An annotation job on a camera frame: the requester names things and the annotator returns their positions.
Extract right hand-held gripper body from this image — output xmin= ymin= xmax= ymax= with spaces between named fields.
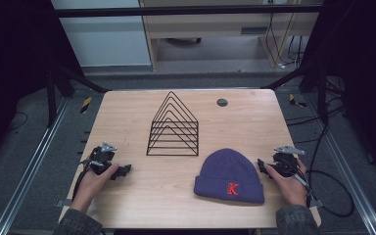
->
xmin=271 ymin=145 xmax=306 ymax=179

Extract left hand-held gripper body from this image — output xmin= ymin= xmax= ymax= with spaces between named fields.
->
xmin=83 ymin=141 xmax=118 ymax=175

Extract purple knit beanie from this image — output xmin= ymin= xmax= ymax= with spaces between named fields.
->
xmin=193 ymin=148 xmax=265 ymax=206

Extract black wire file rack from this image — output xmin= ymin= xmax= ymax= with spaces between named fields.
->
xmin=145 ymin=90 xmax=200 ymax=158

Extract person's right hand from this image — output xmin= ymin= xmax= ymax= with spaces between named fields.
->
xmin=262 ymin=158 xmax=308 ymax=209

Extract person's left hand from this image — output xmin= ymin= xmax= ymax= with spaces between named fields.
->
xmin=70 ymin=163 xmax=120 ymax=215

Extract yellow black hazard tape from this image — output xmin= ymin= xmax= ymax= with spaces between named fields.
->
xmin=79 ymin=96 xmax=93 ymax=115
xmin=288 ymin=93 xmax=308 ymax=109

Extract black metal stand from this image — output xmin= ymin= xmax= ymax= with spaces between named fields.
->
xmin=263 ymin=62 xmax=331 ymax=125
xmin=44 ymin=63 xmax=111 ymax=129

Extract white cabinet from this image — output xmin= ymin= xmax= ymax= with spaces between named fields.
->
xmin=50 ymin=0 xmax=153 ymax=69

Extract black curtain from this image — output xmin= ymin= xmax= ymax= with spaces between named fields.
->
xmin=302 ymin=0 xmax=376 ymax=184
xmin=0 ymin=0 xmax=86 ymax=170

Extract light wooden desk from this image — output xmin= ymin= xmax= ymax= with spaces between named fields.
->
xmin=139 ymin=0 xmax=322 ymax=72

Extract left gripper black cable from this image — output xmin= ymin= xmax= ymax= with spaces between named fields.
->
xmin=70 ymin=160 xmax=94 ymax=202

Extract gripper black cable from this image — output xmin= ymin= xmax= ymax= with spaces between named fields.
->
xmin=70 ymin=160 xmax=94 ymax=202
xmin=292 ymin=164 xmax=356 ymax=218

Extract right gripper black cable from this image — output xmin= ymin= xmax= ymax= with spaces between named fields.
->
xmin=292 ymin=164 xmax=356 ymax=218

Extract black floor cable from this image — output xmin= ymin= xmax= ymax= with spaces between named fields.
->
xmin=285 ymin=77 xmax=347 ymax=174

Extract aluminium floor rail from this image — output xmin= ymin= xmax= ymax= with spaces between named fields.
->
xmin=0 ymin=97 xmax=71 ymax=235
xmin=305 ymin=94 xmax=376 ymax=235

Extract hanging desk cables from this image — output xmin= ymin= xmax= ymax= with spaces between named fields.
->
xmin=264 ymin=0 xmax=306 ymax=71

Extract black horizontal frame bar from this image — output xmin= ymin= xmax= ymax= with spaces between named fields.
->
xmin=50 ymin=4 xmax=324 ymax=19

